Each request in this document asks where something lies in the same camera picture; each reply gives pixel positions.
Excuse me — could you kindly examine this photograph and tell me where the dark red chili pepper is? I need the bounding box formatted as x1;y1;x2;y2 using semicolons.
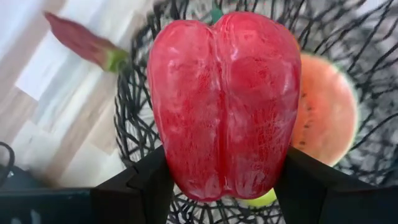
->
43;11;130;74

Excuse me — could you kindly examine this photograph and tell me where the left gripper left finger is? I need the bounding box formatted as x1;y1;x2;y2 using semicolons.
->
90;145;175;224

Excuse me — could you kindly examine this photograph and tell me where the dark wicker basket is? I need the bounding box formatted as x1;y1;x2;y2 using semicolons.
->
113;0;398;224

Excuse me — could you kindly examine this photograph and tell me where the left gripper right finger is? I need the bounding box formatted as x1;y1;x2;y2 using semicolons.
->
273;146;376;224

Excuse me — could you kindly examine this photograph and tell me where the red bell pepper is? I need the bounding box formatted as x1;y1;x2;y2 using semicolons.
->
146;7;302;203

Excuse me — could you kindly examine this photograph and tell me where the yellow-green apple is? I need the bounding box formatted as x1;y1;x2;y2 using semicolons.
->
241;188;278;208

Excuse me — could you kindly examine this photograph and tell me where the green bell pepper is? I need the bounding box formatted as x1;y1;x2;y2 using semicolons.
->
290;52;360;167

